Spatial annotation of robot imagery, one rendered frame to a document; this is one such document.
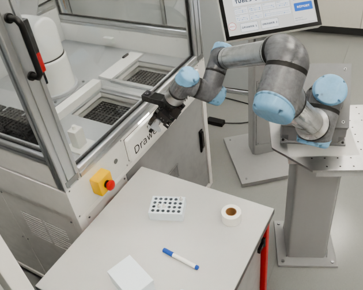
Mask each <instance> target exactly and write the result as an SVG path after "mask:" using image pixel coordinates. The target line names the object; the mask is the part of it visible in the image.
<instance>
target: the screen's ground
mask: <svg viewBox="0 0 363 290"><path fill-rule="evenodd" d="M273 1H280V0H270V1H264V2H258V3H255V2H254V0H223V4H224V9H225V15H226V21H227V24H228V23H231V22H236V19H235V13H234V9H233V8H236V7H243V6H249V5H256V4H260V3H266V2H273ZM305 1H312V5H313V9H308V10H301V11H297V12H295V10H294V3H298V2H305ZM289 2H290V7H291V11H292V14H286V15H282V16H275V17H269V18H276V17H278V21H279V26H276V27H272V28H266V29H262V26H261V22H260V21H261V20H265V19H269V18H263V19H258V20H252V21H258V26H259V30H253V31H249V32H241V28H240V24H241V23H245V22H252V21H245V22H238V23H236V26H237V30H233V31H229V37H230V36H237V35H243V34H247V33H254V32H260V31H264V30H270V29H277V28H283V27H287V26H294V25H300V24H307V23H311V22H317V16H316V10H315V5H314V1H313V0H294V1H293V0H289Z"/></svg>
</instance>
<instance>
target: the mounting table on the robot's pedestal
mask: <svg viewBox="0 0 363 290"><path fill-rule="evenodd" d="M349 127H350V130H351V132H352V135H353V138H354V141H355V143H356V146H357V148H358V151H359V153H360V155H359V156H323V157H289V153H288V147H287V144H286V143H280V138H281V124H276V123H272V122H269V129H270V138H271V148H272V150H274V151H275V152H277V153H279V154H281V155H283V156H284V157H286V158H287V159H290V160H291V161H293V162H295V163H297V164H298V165H300V166H302V167H304V168H305V169H307V170H309V171H311V172H313V173H316V177H350V176H363V105H351V106H350V121H349Z"/></svg>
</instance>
